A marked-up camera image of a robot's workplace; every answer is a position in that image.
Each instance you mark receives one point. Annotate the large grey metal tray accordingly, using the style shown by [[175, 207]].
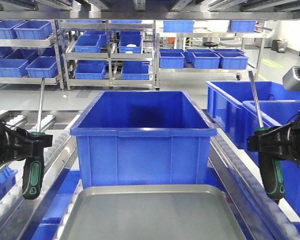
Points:
[[148, 212]]

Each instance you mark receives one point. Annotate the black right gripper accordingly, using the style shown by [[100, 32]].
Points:
[[281, 142]]

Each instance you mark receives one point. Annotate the left roller conveyor rail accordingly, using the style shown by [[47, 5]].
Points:
[[23, 208]]

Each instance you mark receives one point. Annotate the middle steel shelf rack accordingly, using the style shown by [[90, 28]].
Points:
[[110, 54]]

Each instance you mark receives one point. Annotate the roller conveyor rail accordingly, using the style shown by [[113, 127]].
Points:
[[263, 218], [23, 208]]

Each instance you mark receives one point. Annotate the blue bin lower left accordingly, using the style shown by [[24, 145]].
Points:
[[7, 180]]

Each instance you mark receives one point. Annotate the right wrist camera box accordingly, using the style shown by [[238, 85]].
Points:
[[291, 80]]

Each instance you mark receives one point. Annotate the right roller conveyor rail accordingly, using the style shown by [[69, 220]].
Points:
[[263, 218]]

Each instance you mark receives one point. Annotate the grey waste bin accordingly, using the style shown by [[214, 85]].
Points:
[[281, 46]]

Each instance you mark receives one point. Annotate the right steel shelf trolley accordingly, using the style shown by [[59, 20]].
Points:
[[211, 58]]

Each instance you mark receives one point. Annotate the blue bin centre front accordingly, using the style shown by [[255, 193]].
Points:
[[143, 137]]

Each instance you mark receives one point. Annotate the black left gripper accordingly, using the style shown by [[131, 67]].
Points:
[[20, 144]]

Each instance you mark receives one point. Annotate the green black screwdriver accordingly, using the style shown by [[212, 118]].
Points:
[[270, 170], [34, 167]]

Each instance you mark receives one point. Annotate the blue bin right rear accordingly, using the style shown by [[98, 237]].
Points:
[[225, 103]]

